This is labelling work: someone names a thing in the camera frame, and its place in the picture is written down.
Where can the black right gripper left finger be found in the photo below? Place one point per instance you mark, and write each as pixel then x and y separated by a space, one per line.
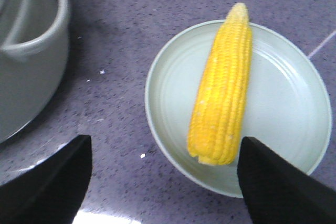
pixel 53 191

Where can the light green round plate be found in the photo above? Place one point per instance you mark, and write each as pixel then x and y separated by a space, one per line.
pixel 288 107

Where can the grey electric cooking pot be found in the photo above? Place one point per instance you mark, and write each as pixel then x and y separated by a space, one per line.
pixel 34 53

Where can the yellow corn cob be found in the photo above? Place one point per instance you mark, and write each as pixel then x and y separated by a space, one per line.
pixel 217 117

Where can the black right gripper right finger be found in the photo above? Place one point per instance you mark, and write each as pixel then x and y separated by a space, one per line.
pixel 275 191

